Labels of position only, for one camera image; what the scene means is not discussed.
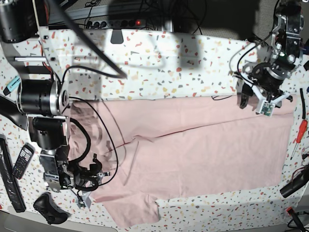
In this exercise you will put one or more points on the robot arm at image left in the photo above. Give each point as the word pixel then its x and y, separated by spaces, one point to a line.
pixel 41 104

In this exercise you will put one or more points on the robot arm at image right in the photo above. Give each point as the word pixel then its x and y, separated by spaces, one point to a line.
pixel 284 57

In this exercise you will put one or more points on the pink T-shirt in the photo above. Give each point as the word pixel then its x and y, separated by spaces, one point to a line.
pixel 180 147

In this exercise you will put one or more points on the black rubber tube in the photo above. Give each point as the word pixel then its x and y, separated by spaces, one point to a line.
pixel 303 103

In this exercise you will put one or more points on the black power strip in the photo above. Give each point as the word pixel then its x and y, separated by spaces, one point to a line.
pixel 116 24

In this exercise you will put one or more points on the red and black plug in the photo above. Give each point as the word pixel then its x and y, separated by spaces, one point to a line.
pixel 298 224

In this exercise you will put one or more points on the black cylinder with red wires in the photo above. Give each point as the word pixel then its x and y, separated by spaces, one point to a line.
pixel 298 182

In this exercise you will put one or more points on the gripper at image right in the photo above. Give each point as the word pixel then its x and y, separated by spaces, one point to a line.
pixel 269 77

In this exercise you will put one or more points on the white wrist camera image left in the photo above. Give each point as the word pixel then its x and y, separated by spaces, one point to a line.
pixel 82 198

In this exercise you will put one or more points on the black table clamp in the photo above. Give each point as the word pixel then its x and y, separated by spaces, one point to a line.
pixel 117 36

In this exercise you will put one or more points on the light blue highlighter marker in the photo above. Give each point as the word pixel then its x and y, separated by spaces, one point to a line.
pixel 13 84

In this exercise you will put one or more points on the long black bar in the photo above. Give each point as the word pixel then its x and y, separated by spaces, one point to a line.
pixel 10 183

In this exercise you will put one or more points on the black cordless phone handset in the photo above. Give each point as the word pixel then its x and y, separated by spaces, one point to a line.
pixel 23 160

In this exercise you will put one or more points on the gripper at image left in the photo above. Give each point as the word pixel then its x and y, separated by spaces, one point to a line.
pixel 72 175

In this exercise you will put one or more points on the black game controller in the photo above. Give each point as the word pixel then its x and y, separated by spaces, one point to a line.
pixel 45 206

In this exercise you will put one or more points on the red handled screwdriver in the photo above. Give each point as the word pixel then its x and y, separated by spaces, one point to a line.
pixel 302 129

